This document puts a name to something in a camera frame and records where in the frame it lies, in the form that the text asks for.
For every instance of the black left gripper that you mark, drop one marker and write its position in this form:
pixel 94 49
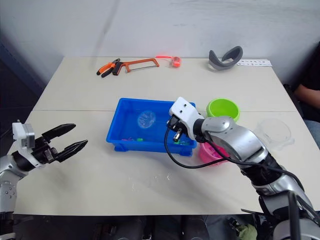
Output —
pixel 46 152

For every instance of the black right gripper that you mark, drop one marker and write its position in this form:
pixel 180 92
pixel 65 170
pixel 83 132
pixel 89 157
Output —
pixel 177 127

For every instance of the blue fishing net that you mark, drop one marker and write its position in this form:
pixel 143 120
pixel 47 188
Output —
pixel 146 118

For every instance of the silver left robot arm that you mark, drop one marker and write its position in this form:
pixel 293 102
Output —
pixel 7 180

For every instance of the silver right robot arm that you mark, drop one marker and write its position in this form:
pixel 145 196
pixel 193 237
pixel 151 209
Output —
pixel 245 142

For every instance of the green toy fish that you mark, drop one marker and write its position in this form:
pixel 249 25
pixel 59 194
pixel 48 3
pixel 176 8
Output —
pixel 177 143
pixel 140 139

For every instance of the pink plastic bucket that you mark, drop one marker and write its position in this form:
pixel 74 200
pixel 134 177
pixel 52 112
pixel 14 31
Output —
pixel 207 156

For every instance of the green plastic bucket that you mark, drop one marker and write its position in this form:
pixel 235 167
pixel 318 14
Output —
pixel 225 110

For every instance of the pink toy fish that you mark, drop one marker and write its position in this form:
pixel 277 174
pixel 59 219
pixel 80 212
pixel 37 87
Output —
pixel 127 139

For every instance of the blue plastic tub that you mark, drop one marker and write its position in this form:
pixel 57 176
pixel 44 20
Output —
pixel 125 122

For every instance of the clear plastic cup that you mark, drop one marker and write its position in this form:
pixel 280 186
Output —
pixel 275 132

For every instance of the dark blue furniture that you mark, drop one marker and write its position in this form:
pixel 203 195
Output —
pixel 15 95

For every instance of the orange hacksaw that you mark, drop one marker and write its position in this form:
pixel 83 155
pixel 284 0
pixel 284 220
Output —
pixel 140 61

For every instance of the orange black pliers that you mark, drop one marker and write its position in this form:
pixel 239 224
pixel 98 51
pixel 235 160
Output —
pixel 106 69

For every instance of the white printed paper strip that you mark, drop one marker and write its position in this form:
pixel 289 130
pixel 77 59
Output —
pixel 253 62

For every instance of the olive green cloth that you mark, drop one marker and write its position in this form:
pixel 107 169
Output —
pixel 246 232

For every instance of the seated person in black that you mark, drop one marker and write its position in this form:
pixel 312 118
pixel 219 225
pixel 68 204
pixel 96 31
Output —
pixel 310 95

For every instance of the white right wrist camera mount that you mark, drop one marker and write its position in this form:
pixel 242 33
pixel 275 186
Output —
pixel 186 112

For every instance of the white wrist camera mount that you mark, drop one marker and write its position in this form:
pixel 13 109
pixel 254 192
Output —
pixel 25 140
pixel 186 112

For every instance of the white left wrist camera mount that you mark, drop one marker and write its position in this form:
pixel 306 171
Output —
pixel 25 140

